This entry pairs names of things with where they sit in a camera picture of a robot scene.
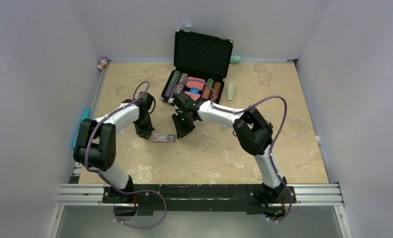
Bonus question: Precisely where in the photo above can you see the mint green cylinder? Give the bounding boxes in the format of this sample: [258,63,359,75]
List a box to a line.
[229,55,241,64]

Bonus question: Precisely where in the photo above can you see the blue dealer button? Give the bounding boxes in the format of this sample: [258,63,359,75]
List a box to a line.
[189,88,200,94]

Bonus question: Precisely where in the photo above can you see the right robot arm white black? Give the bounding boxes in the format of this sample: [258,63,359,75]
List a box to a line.
[169,93,295,204]

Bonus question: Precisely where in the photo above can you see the green stapler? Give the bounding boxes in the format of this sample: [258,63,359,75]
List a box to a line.
[226,82,234,103]

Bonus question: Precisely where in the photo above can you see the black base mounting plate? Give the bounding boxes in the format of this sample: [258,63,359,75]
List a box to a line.
[102,184,296,218]

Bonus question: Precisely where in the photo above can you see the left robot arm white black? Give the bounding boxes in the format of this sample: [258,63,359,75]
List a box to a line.
[73,92,155,203]

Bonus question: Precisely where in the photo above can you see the black poker chip case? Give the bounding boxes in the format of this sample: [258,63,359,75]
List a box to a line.
[160,29,234,103]

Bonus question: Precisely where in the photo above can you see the teal cylinder tool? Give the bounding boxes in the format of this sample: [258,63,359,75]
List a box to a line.
[71,107,91,150]

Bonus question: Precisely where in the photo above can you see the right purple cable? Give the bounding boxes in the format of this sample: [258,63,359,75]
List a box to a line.
[169,80,294,224]

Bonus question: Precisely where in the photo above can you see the red white staple box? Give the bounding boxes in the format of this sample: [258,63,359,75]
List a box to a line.
[153,133,176,143]

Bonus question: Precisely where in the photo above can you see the pink card deck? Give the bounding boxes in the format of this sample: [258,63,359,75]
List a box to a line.
[186,77,205,91]

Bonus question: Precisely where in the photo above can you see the aluminium frame rail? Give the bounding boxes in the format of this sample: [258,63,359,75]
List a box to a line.
[48,64,351,238]

